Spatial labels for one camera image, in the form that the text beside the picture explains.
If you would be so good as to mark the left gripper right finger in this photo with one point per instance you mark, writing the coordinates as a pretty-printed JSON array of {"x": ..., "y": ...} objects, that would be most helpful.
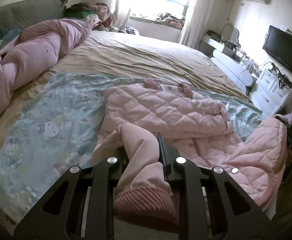
[{"x": 212, "y": 205}]

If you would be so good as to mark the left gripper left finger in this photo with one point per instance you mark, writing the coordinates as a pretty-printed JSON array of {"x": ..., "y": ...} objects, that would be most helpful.
[{"x": 78, "y": 205}]

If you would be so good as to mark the pink quilted coat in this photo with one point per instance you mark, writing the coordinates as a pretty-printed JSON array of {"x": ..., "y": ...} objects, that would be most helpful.
[{"x": 201, "y": 130}]

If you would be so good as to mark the clothes on window sill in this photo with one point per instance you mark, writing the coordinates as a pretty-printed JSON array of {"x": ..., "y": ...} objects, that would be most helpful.
[{"x": 176, "y": 21}]

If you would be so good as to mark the pile of clothes by bed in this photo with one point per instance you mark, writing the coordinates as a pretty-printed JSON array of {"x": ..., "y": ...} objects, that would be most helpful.
[{"x": 99, "y": 16}]

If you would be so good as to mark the green cartoon print blanket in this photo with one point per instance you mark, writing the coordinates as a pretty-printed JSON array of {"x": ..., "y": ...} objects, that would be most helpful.
[{"x": 59, "y": 127}]

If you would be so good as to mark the white drawer cabinet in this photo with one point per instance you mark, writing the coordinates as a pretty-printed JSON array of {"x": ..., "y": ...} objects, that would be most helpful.
[{"x": 270, "y": 95}]

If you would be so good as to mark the white dressing table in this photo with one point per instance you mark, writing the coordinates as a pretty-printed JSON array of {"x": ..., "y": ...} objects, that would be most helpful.
[{"x": 221, "y": 56}]

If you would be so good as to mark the beige bed sheet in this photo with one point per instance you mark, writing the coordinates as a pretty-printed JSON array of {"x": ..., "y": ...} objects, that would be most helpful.
[{"x": 125, "y": 55}]

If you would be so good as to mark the rolled pink duvet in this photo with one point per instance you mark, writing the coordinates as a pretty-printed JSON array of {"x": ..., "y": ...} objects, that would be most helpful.
[{"x": 35, "y": 50}]

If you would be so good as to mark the vanity mirror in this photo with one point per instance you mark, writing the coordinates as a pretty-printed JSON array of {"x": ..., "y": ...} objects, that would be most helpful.
[{"x": 230, "y": 33}]

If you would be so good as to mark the right white curtain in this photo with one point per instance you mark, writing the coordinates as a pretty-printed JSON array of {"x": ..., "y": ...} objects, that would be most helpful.
[{"x": 196, "y": 20}]

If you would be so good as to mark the white curtain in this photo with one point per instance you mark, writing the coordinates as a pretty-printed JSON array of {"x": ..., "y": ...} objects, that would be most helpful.
[
  {"x": 196, "y": 20},
  {"x": 120, "y": 12}
]

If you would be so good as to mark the grey padded headboard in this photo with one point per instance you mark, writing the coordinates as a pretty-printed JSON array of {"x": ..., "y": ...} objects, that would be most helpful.
[{"x": 26, "y": 13}]

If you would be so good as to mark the left white curtain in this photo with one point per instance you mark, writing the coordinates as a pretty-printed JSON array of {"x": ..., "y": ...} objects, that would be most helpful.
[{"x": 120, "y": 12}]

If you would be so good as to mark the black wall television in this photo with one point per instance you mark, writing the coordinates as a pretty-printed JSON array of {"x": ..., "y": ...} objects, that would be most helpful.
[{"x": 278, "y": 44}]

